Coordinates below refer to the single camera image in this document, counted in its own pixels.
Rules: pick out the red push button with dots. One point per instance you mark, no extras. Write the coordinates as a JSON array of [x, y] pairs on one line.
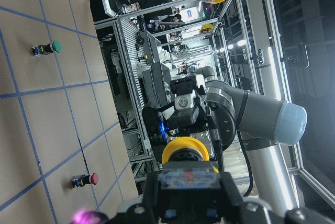
[[82, 180]]

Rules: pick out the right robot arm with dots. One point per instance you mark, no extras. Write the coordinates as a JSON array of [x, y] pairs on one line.
[[214, 113]]

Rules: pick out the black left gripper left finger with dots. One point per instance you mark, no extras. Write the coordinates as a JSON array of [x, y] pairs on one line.
[[154, 201]]

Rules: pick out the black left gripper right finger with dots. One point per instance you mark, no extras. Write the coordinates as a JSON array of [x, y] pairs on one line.
[[231, 206]]

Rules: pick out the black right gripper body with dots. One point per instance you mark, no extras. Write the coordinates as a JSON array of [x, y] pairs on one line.
[[186, 115]]

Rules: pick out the green push button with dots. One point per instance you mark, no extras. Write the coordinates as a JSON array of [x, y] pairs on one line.
[[46, 49]]

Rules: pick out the yellow push button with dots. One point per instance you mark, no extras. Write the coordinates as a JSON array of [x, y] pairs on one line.
[[186, 166]]

